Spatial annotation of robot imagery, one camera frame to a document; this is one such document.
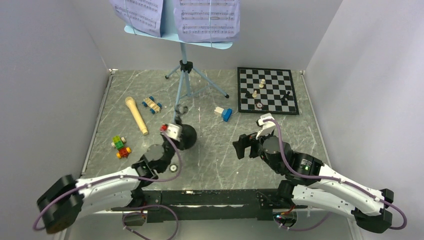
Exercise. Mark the sheet music page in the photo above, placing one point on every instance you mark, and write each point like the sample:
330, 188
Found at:
207, 21
143, 15

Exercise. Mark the poker chip on table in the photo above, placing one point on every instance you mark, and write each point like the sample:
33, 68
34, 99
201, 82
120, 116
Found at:
173, 168

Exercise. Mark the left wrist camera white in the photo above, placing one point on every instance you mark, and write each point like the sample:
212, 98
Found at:
173, 131

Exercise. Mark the black white chessboard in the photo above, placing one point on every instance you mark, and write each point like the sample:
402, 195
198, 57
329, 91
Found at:
277, 82

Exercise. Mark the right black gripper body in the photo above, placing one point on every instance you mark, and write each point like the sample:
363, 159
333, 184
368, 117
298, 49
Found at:
256, 148

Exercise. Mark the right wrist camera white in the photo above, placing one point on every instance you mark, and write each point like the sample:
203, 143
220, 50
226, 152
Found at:
265, 122

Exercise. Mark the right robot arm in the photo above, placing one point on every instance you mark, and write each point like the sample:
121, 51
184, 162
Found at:
310, 182

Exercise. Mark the light blue music stand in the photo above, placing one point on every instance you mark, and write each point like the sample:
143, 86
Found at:
168, 32

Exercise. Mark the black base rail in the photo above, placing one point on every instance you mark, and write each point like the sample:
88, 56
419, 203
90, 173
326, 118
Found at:
207, 204

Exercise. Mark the blue white block toy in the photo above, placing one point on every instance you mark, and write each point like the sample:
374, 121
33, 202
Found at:
224, 113

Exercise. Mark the black chess piece left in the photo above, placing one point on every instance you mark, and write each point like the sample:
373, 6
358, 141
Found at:
248, 95

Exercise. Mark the black chess piece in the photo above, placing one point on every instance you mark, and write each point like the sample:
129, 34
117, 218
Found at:
285, 96
248, 95

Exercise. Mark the wooden toy car blue wheels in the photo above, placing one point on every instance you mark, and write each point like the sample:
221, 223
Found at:
150, 103

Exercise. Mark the poker chip on chessboard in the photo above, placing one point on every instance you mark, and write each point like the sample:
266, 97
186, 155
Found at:
259, 105

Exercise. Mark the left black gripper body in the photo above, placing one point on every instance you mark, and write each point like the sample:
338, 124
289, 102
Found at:
169, 148

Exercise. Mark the gold toy microphone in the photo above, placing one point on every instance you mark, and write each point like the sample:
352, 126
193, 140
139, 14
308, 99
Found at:
131, 104

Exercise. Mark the white chess piece upper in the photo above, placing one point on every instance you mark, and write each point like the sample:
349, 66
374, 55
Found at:
262, 83

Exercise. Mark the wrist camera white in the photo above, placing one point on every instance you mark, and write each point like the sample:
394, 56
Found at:
173, 131
265, 122

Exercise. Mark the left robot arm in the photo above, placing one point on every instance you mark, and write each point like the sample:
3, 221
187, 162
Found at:
69, 199

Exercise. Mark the black microphone stand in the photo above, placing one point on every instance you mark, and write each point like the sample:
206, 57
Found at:
188, 135

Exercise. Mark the colourful brick toy train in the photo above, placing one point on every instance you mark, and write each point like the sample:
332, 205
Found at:
119, 143

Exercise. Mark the black chess piece right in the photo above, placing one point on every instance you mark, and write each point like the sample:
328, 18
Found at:
285, 96

